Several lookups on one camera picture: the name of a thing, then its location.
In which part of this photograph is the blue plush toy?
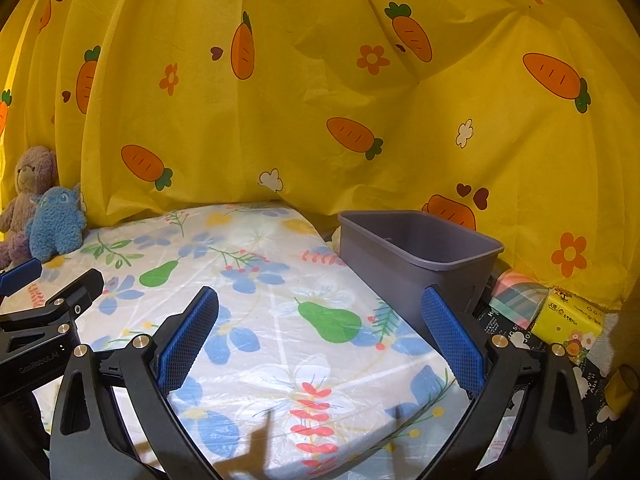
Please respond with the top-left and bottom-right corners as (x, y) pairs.
(26, 183), (87, 263)

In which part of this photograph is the floral plastic table cover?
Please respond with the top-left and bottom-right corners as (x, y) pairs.
(0, 202), (521, 480)

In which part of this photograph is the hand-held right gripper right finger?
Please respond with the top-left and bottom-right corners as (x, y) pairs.
(421, 284), (591, 480)

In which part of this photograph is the person's left forearm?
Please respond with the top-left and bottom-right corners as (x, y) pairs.
(0, 395), (51, 466)

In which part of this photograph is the purple teddy bear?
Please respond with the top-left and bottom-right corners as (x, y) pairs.
(0, 146), (60, 268)

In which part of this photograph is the yellow carrot-print curtain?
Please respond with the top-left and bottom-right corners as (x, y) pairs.
(0, 0), (640, 311)

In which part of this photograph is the yellow flower-print item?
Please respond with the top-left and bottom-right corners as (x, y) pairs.
(602, 364), (640, 423)

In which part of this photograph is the black printed cloth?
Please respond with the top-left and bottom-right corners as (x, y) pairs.
(470, 300), (631, 461)

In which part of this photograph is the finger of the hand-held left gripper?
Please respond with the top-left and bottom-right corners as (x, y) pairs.
(0, 268), (106, 347)
(0, 259), (43, 297)

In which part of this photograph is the yellow tissue pack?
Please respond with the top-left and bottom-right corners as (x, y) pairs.
(530, 287), (621, 366)

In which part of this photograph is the grey plastic bin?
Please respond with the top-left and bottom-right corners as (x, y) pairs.
(337, 210), (505, 333)

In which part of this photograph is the pastel striped tissue pack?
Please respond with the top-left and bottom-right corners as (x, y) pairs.
(489, 268), (548, 331)

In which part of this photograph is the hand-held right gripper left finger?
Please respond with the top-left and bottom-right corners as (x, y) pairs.
(49, 285), (221, 480)

